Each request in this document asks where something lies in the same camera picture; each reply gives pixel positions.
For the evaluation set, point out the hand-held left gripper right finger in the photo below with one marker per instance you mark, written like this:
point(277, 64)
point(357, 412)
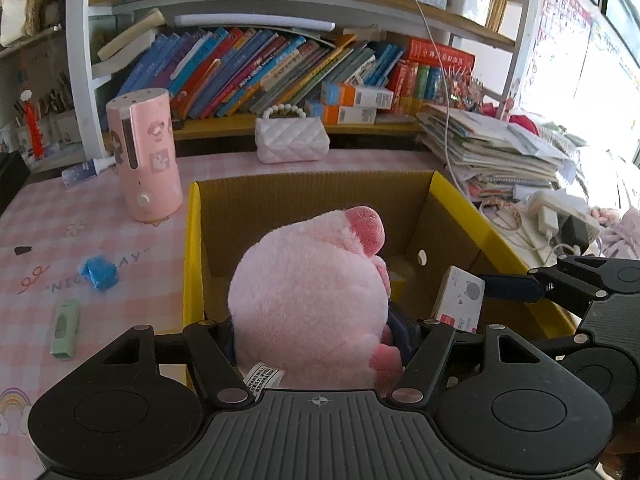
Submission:
point(405, 336)

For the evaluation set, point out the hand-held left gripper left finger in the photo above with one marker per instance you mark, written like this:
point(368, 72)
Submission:
point(226, 344)

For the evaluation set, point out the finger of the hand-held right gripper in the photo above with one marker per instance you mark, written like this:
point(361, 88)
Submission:
point(510, 287)
point(560, 345)

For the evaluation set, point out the small white printed box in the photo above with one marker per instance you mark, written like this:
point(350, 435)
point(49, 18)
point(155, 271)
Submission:
point(460, 300)

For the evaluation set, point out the pink pig plush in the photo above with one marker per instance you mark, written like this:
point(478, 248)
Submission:
point(310, 310)

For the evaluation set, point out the yellow cardboard box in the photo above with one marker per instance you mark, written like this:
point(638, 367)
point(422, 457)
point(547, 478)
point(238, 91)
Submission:
point(310, 200)

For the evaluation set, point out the white plug adapter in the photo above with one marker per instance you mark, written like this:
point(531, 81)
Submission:
point(547, 221)

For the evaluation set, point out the black plug adapter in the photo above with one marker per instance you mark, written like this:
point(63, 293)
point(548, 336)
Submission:
point(576, 234)

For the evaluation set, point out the pink fluffy cloth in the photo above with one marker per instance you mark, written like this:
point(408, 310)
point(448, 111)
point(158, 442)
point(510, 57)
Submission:
point(622, 232)

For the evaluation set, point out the white power strip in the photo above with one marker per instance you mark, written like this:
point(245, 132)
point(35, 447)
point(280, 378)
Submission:
point(575, 205)

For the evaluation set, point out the stack of papers and notebooks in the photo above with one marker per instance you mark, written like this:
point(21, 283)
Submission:
point(495, 155)

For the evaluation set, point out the blue toy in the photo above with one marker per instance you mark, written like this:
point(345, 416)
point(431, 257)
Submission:
point(100, 272)

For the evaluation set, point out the red cloth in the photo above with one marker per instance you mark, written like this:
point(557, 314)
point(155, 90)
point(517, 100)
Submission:
point(517, 121)

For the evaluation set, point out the pink humidifier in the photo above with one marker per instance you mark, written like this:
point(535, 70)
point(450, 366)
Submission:
point(150, 160)

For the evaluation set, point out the colourful beaded ornament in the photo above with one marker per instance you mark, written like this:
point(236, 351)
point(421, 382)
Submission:
point(465, 91)

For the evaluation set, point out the white quilted purse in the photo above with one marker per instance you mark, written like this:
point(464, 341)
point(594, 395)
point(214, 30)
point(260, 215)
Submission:
point(292, 137)

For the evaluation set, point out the colourful boxed book set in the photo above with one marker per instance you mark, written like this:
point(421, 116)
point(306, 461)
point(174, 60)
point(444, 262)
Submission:
point(417, 87)

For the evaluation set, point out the small spray bottle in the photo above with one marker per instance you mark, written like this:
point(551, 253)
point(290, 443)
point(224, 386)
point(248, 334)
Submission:
point(87, 170)

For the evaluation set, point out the orange and white box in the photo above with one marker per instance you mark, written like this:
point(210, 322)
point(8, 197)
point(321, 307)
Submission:
point(357, 95)
point(342, 114)

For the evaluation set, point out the red thick book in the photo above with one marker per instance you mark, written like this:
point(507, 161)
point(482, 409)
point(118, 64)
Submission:
point(442, 55)

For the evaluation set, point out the row of colourful books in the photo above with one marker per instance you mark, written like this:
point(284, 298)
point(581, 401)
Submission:
point(260, 75)

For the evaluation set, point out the white bookshelf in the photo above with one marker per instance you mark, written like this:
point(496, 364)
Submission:
point(82, 85)

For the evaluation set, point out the red hanging ornament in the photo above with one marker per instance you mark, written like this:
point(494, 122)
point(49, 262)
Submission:
point(31, 120)

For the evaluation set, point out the white thick book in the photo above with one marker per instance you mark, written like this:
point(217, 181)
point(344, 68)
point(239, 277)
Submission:
point(122, 57)

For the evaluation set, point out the white light tube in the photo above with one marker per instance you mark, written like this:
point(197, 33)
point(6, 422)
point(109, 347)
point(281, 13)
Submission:
point(255, 22)

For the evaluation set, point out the cream thick book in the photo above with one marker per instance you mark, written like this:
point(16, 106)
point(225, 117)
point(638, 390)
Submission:
point(132, 32)

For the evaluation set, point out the woven basket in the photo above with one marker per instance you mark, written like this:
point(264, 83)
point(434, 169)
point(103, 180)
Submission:
point(44, 5)

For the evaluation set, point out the alphabet wall poster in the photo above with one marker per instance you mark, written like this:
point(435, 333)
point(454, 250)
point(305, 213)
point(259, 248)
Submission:
point(560, 40)

